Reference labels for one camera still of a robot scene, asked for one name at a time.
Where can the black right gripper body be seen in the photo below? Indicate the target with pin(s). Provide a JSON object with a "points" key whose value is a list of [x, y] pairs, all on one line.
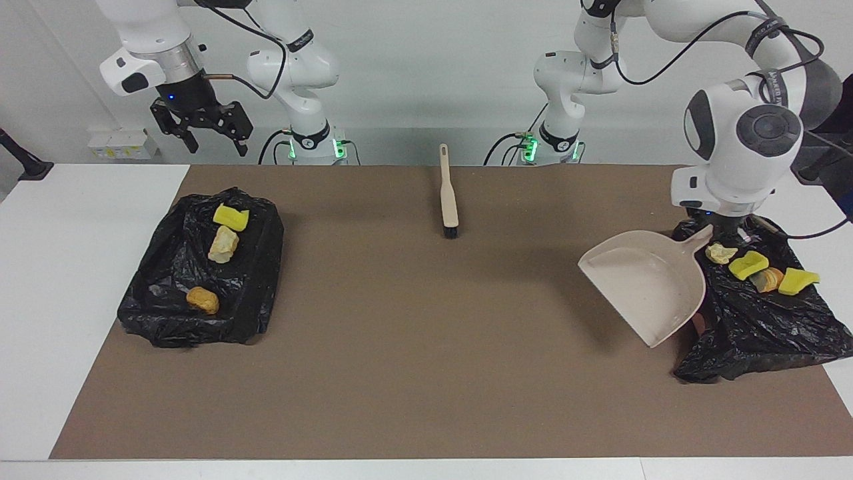
{"points": [[193, 100]]}

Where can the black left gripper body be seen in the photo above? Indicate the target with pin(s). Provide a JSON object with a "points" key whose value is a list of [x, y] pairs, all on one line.
{"points": [[733, 226]]}

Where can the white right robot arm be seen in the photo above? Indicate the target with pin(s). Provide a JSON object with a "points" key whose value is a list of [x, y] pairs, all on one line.
{"points": [[300, 66]]}

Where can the brown croquette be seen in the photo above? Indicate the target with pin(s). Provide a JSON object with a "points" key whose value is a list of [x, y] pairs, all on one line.
{"points": [[202, 300]]}

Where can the dark background equipment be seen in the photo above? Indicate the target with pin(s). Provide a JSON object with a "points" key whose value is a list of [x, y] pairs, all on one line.
{"points": [[848, 106]]}

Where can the brown table mat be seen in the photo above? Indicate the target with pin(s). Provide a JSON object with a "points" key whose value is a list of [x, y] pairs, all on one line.
{"points": [[426, 420]]}

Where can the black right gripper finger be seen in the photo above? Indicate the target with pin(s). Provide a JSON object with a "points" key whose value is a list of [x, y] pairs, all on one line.
{"points": [[172, 126], [238, 126]]}

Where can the white wall socket box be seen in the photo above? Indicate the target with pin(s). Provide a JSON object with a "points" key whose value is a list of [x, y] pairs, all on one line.
{"points": [[120, 143]]}

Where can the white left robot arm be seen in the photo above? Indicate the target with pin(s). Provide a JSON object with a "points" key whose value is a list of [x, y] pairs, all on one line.
{"points": [[740, 146]]}

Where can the black clamp stand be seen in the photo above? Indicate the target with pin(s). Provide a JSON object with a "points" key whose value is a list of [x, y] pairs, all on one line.
{"points": [[33, 170], [816, 172]]}

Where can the bin with black bag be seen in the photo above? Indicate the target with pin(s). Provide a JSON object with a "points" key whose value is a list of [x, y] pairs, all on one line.
{"points": [[253, 280], [766, 326]]}

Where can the beige plastic dustpan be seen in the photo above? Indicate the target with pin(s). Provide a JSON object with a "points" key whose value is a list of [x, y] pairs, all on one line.
{"points": [[646, 286]]}

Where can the yellow sponge piece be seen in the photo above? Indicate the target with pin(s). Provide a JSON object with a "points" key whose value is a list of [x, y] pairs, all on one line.
{"points": [[748, 265], [231, 217], [798, 280]]}

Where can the pale bread chunk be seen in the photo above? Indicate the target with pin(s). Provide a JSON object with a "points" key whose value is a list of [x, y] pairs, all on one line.
{"points": [[770, 278], [223, 244], [721, 252]]}

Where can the beige hand brush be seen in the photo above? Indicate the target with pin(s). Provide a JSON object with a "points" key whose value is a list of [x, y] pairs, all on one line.
{"points": [[449, 200]]}

